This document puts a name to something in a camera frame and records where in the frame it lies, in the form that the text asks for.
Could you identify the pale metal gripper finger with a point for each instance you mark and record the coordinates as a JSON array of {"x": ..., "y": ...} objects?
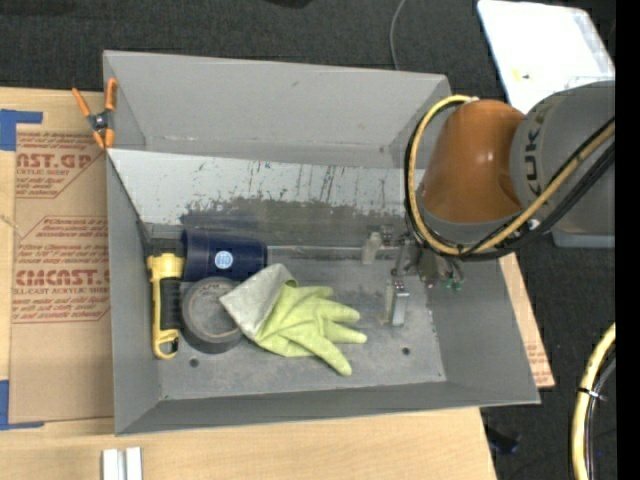
[
  {"x": 398, "y": 308},
  {"x": 372, "y": 249}
]

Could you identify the yellow and black flashlight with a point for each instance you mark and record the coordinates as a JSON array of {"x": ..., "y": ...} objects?
[{"x": 161, "y": 313}]

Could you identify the grey tape roll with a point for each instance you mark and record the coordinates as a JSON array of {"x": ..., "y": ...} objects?
[{"x": 207, "y": 318}]

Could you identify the dark blue cylindrical can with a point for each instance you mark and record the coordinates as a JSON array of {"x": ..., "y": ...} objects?
[{"x": 235, "y": 255}]

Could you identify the light green rubber glove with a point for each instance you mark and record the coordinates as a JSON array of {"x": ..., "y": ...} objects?
[{"x": 300, "y": 323}]

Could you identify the grey metal bin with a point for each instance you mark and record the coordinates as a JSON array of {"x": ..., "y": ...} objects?
[{"x": 280, "y": 108}]

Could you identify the brown cardboard board red print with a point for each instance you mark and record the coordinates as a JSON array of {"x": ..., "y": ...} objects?
[{"x": 60, "y": 348}]

